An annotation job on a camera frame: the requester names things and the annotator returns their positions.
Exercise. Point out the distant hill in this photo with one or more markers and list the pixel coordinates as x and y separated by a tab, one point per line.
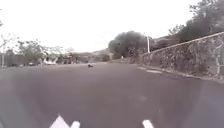
100	52

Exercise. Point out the small dark object on road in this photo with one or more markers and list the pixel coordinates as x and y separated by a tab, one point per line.
90	65

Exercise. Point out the large dark tree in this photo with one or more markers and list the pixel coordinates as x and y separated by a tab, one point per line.
128	43

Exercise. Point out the grey asphalt road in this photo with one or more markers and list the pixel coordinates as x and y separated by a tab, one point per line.
110	93

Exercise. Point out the pale pole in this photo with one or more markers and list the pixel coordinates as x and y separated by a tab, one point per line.
148	45

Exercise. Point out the pale roadside verge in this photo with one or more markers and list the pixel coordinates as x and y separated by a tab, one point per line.
180	73

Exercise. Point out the robot's own part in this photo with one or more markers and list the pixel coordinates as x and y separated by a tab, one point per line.
147	124
75	124

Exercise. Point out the row of trees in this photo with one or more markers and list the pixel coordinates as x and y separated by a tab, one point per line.
31	53

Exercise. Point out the rough stone wall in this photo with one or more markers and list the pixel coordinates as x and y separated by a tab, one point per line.
186	56

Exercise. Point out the trees behind stone wall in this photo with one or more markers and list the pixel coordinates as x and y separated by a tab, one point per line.
203	20

